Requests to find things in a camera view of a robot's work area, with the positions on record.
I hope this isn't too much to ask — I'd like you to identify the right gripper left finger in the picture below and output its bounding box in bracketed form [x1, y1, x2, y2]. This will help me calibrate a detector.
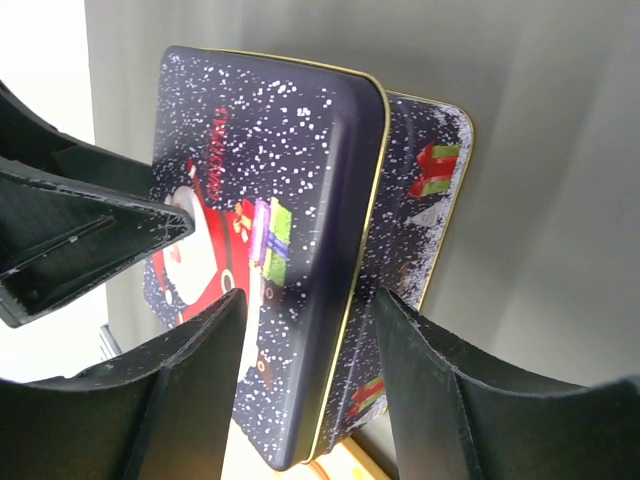
[1, 289, 247, 479]

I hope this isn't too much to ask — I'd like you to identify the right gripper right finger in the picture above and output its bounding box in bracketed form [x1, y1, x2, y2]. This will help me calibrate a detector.
[373, 289, 639, 479]

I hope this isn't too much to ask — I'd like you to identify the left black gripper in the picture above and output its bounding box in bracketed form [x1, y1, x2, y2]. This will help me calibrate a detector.
[0, 79, 197, 330]

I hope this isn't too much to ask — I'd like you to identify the gold tin lid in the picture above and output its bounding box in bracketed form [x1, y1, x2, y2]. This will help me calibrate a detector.
[144, 46, 390, 471]

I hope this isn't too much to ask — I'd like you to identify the decorated cookie tin box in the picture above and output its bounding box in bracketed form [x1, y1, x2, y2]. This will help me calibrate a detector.
[309, 91, 474, 459]

